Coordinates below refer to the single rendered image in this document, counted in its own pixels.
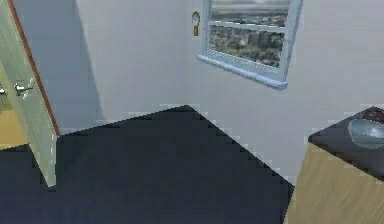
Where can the grey glass bowl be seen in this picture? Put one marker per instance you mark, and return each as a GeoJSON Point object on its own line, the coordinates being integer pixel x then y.
{"type": "Point", "coordinates": [366, 133]}

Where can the white framed window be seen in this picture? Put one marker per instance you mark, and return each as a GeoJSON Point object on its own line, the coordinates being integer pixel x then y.
{"type": "Point", "coordinates": [250, 36]}

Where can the tan cabinet with black top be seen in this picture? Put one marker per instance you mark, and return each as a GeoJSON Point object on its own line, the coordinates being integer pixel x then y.
{"type": "Point", "coordinates": [336, 186]}

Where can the grey-green room door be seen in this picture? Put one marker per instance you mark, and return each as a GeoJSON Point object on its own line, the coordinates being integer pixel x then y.
{"type": "Point", "coordinates": [20, 66]}

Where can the dark brown round object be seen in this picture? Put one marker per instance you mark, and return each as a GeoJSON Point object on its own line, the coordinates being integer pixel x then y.
{"type": "Point", "coordinates": [374, 114]}

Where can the small gold wall ornament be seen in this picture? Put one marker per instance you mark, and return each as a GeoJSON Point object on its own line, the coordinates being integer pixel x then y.
{"type": "Point", "coordinates": [195, 22]}

